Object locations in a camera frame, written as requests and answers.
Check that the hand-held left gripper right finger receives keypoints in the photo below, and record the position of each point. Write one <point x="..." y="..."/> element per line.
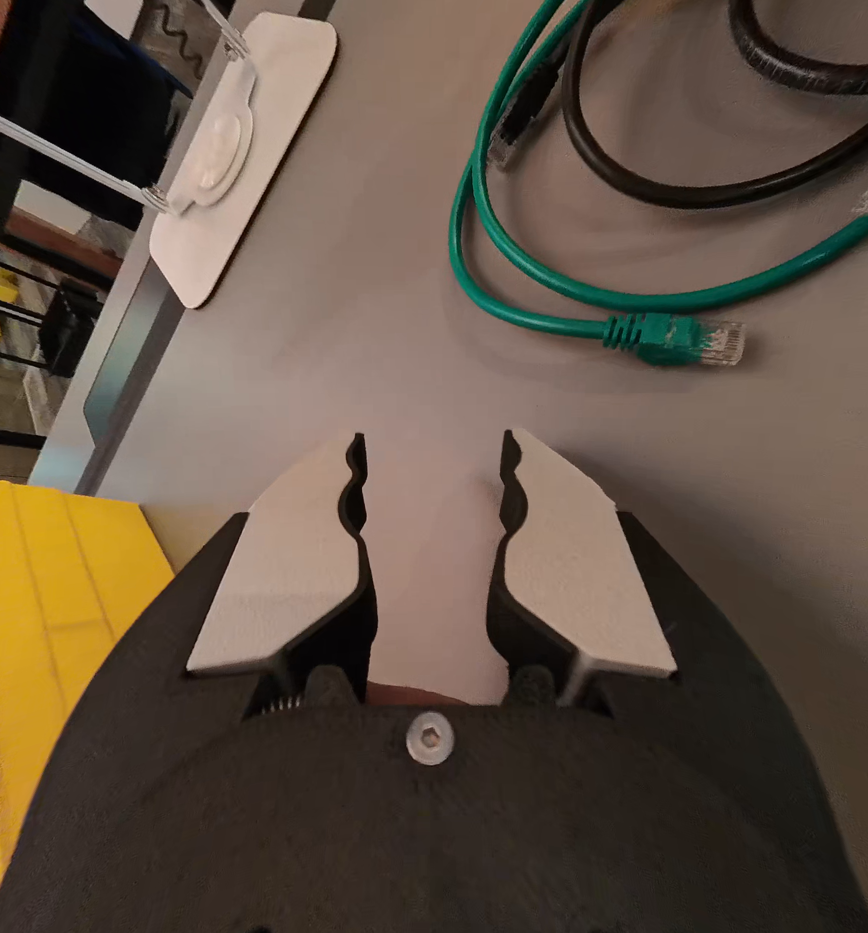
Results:
<point x="587" y="576"/>

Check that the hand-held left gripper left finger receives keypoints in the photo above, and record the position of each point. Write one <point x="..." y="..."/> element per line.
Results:
<point x="281" y="576"/>

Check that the yellow plastic bin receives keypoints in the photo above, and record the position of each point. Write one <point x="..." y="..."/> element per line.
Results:
<point x="40" y="583"/>

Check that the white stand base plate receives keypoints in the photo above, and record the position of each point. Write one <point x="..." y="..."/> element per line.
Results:
<point x="273" y="95"/>

